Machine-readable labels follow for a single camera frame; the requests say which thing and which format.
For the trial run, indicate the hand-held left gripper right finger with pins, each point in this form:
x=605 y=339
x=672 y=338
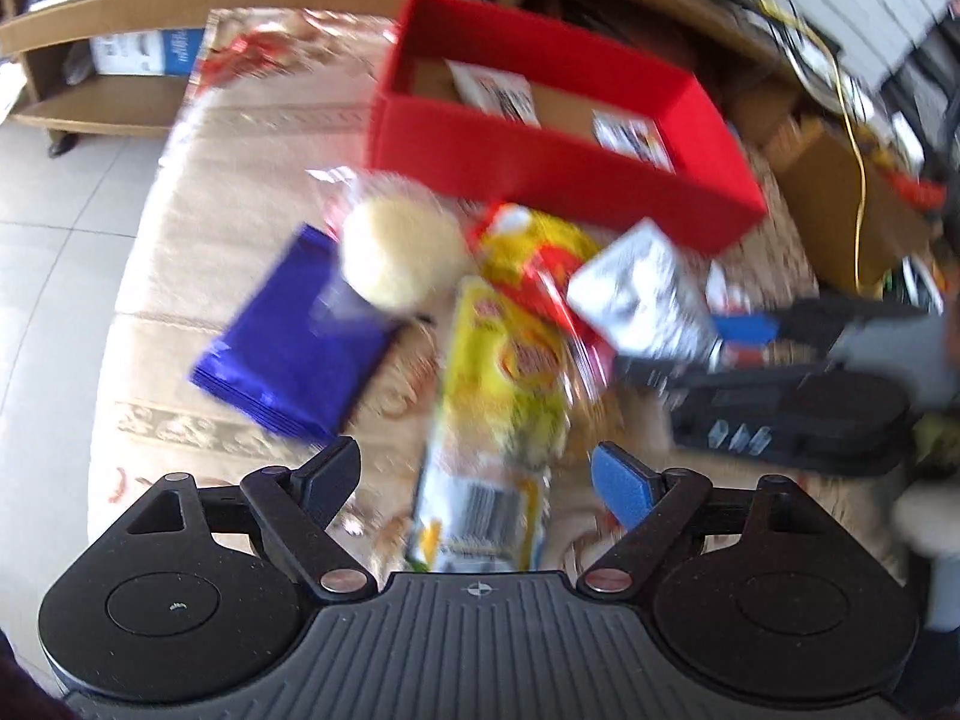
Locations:
x=621 y=486

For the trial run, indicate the silver sausage packet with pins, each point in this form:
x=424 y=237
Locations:
x=637 y=292

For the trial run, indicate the red clear snack packet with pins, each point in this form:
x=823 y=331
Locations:
x=247 y=52

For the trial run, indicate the floral beige blanket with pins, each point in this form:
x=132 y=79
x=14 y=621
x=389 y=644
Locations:
x=247 y=165

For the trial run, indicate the brown cardboard box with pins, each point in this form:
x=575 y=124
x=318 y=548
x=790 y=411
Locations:
x=825 y=202

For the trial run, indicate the long yellow snack packet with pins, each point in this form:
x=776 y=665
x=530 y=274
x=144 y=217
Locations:
x=495 y=390

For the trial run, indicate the wooden shelf unit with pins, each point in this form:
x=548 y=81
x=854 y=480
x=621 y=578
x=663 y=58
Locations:
x=112 y=15

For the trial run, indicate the red and yellow snack packet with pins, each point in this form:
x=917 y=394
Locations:
x=532 y=247

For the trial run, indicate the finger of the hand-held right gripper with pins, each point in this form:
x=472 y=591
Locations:
x=652 y=371
x=742 y=330

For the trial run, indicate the blue snack packet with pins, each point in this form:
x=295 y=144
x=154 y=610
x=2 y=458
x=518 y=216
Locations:
x=285 y=360

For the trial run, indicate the blue and white box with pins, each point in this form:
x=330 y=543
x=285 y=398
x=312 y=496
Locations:
x=142 y=52

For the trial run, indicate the red cardboard box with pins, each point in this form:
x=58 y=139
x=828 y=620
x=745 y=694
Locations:
x=525 y=165

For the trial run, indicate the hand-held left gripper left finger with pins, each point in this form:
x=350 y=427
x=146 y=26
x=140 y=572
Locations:
x=330 y=476

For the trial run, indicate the round bread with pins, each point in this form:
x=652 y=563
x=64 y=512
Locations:
x=397 y=247

